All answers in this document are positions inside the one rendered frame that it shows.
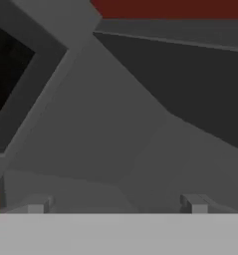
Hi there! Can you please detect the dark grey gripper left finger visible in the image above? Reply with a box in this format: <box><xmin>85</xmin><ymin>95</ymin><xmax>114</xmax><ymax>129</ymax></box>
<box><xmin>0</xmin><ymin>194</ymin><xmax>56</xmax><ymax>214</ymax></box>

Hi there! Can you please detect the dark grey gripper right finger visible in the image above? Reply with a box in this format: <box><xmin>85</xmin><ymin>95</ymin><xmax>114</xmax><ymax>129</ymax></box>
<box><xmin>179</xmin><ymin>193</ymin><xmax>238</xmax><ymax>214</ymax></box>

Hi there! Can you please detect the grey microwave oven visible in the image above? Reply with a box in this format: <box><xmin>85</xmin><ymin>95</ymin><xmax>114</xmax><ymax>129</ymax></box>
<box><xmin>0</xmin><ymin>18</ymin><xmax>238</xmax><ymax>214</ymax></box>

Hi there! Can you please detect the dark red cupboard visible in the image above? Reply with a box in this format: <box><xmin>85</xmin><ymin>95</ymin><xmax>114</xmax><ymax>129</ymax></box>
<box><xmin>90</xmin><ymin>0</ymin><xmax>238</xmax><ymax>20</ymax></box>

